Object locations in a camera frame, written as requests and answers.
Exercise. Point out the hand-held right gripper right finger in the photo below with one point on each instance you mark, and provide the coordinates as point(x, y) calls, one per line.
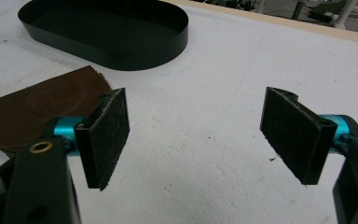
point(295, 137)

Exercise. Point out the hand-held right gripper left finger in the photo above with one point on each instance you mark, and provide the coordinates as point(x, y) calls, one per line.
point(105, 140)

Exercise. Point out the white metal stand leg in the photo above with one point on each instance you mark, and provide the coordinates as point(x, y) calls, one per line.
point(345, 14)

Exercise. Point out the black oval tray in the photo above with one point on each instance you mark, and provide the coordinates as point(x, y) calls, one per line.
point(105, 31)

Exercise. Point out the brown leather pouch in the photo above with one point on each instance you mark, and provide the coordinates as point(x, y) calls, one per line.
point(28, 109)

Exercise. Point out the white foam mat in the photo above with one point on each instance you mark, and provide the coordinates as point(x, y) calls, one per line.
point(199, 124)

